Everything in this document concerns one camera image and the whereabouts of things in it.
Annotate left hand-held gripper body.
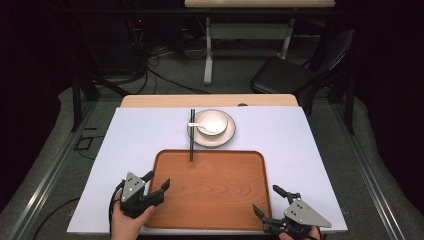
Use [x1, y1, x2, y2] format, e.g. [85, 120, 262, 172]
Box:
[118, 171, 166, 220]

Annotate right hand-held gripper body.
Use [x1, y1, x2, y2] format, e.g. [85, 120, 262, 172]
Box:
[261, 191, 333, 240]

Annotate person's right hand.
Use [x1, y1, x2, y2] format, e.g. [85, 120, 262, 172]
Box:
[278, 225, 323, 240]

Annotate person's left hand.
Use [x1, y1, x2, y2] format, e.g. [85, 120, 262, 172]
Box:
[110, 190, 157, 240]

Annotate white table cover sheet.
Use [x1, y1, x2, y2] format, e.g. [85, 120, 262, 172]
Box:
[66, 106, 349, 235]

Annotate black chopstick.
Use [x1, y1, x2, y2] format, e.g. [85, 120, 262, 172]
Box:
[189, 108, 194, 163]
[192, 108, 197, 162]

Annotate brown wooden tray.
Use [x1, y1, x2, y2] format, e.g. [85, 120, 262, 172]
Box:
[143, 149, 273, 232]

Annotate white ceramic spoon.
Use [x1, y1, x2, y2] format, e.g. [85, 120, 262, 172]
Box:
[187, 121, 215, 134]

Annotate white round plate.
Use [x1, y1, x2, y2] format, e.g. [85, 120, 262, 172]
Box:
[186, 108, 237, 149]

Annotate white bowl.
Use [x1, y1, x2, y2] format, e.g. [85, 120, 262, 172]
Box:
[194, 109, 230, 137]

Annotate black metal stand legs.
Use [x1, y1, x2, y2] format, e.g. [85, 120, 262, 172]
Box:
[70, 66, 132, 133]

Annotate black chair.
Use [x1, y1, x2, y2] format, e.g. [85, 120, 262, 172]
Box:
[250, 28, 355, 116]

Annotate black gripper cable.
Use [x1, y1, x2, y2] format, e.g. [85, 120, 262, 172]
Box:
[107, 180, 127, 236]

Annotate black floor bracket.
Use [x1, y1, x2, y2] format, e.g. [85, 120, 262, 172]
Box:
[73, 126, 98, 152]

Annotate aluminium floor rail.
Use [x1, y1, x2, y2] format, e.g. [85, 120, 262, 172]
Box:
[9, 99, 98, 240]
[328, 98, 407, 240]

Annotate black floor cable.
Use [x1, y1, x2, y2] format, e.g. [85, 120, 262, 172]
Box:
[31, 197, 82, 240]

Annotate bundle of floor cables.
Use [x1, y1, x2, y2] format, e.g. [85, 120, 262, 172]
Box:
[124, 16, 212, 96]

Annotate white metal table frame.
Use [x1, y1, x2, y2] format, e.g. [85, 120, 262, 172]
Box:
[203, 17, 296, 86]

